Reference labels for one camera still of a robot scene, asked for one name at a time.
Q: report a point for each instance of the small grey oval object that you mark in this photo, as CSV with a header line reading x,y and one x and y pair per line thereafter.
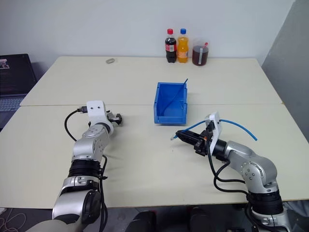
x,y
110,61

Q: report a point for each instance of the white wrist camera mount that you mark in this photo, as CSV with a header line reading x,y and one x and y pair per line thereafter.
x,y
95,108
215,135

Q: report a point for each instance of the dark rounded shape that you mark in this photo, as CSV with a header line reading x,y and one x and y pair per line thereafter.
x,y
142,221

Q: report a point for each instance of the blue plastic bin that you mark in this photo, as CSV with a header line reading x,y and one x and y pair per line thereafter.
x,y
169,119

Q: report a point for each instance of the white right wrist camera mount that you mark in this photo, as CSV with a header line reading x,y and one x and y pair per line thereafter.
x,y
215,135

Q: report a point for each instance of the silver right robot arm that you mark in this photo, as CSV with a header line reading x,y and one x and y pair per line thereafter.
x,y
256,166

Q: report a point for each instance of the cola bottle red cap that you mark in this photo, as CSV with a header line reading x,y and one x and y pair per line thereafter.
x,y
171,48

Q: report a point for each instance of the black laptop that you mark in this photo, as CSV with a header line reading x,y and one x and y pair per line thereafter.
x,y
14,75

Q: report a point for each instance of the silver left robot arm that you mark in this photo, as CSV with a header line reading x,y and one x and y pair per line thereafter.
x,y
84,145

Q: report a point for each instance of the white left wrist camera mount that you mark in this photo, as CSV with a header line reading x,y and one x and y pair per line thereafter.
x,y
95,108

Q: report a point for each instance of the orange soda bottle blue cap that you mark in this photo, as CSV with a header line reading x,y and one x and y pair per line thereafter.
x,y
182,49

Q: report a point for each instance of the jar of dark red liquid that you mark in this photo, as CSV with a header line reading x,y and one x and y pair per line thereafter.
x,y
200,55

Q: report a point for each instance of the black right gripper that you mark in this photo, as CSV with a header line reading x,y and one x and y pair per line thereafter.
x,y
203,143

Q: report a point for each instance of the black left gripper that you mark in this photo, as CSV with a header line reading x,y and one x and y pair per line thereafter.
x,y
111,118

